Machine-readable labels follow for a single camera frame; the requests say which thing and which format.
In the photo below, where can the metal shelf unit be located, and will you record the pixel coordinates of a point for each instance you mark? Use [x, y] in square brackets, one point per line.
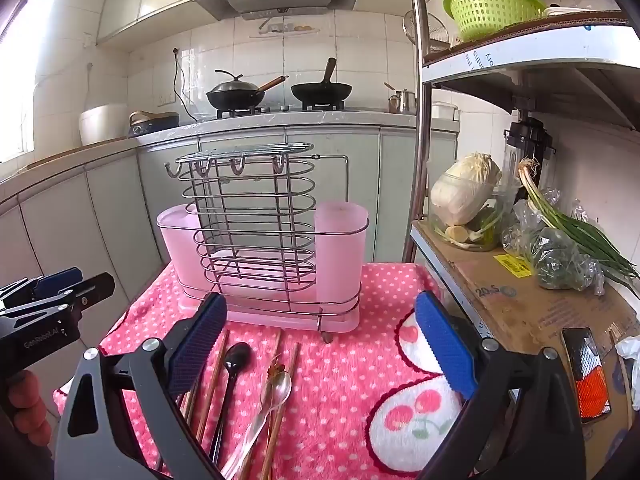
[424, 110]

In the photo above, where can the grey kitchen counter cabinets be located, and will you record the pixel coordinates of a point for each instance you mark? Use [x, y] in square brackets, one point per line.
[350, 170]

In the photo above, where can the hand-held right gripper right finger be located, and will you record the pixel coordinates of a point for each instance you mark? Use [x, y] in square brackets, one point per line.
[445, 345]

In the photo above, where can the black wok with lid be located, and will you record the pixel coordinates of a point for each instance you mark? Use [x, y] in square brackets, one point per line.
[232, 95]

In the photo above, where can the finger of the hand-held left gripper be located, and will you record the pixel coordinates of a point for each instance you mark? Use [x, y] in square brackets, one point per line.
[92, 287]
[60, 278]

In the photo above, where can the stainless steel kettle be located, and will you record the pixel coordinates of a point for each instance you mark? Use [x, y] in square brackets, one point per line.
[402, 102]

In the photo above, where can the napa cabbage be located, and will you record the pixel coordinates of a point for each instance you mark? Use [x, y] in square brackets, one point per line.
[465, 190]

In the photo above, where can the dark patterned pot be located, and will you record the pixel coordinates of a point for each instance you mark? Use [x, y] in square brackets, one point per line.
[155, 122]

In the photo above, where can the wooden chopstick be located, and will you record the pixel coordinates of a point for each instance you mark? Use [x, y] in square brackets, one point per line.
[219, 377]
[189, 405]
[292, 360]
[276, 347]

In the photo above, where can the window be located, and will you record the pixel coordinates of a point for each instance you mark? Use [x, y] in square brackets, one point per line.
[20, 85]

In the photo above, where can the plastic bag of greens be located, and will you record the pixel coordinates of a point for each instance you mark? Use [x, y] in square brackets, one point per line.
[555, 260]

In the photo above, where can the small wall shelf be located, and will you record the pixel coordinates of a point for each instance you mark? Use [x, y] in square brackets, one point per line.
[285, 29]

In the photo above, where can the ginger piece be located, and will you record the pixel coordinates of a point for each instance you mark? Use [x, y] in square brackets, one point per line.
[457, 234]

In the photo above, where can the black spoon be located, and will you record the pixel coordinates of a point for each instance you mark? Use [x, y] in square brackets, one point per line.
[237, 360]

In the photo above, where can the white plastic bag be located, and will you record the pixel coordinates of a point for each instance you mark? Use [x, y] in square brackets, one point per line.
[630, 360]

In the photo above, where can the green onions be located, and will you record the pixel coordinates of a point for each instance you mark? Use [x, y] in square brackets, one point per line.
[575, 230]

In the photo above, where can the clear plastic fork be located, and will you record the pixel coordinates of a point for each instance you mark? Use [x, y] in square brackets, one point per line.
[275, 369]

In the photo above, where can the white rice cooker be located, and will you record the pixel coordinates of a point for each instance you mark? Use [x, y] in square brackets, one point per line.
[102, 125]

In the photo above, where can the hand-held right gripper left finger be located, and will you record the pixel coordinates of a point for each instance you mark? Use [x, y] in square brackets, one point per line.
[200, 340]

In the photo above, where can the cardboard sheet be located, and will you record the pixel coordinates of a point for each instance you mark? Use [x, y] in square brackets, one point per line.
[500, 305]

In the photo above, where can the white lidded container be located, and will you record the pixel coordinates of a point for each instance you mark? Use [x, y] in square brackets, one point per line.
[445, 110]

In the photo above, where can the white plate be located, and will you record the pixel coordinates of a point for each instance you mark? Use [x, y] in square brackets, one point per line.
[565, 11]

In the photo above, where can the pink polka dot blanket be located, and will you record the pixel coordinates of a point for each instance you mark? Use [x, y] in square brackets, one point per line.
[340, 360]

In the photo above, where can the green plastic basket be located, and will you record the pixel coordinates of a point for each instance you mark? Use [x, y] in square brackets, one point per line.
[490, 10]

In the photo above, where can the black blender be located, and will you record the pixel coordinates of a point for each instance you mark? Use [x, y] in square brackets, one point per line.
[530, 145]

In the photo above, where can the gas stove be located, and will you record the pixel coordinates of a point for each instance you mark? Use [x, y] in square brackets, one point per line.
[280, 109]

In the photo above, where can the person's left hand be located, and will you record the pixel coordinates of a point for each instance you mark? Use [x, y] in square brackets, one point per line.
[27, 400]

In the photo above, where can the clear plastic spoon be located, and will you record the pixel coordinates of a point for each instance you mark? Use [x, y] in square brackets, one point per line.
[280, 390]

